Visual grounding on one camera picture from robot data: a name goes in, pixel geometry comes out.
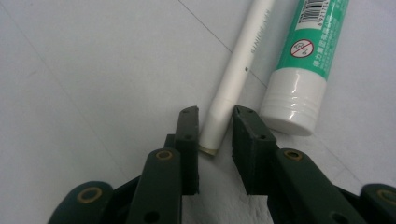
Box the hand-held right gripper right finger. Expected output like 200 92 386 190
231 105 369 224

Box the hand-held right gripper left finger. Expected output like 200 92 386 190
125 105 201 224

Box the white pen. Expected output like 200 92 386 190
198 0 276 157

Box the green and white glue stick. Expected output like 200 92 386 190
259 0 351 137

